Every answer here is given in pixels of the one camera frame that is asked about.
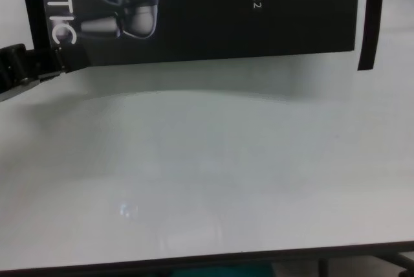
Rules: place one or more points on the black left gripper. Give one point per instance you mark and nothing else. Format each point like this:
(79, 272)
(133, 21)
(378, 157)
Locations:
(19, 63)

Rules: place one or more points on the black robot print poster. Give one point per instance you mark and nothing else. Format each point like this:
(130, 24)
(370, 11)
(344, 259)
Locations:
(226, 15)

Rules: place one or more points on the black tape frame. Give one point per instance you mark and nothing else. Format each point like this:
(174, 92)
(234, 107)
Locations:
(370, 31)

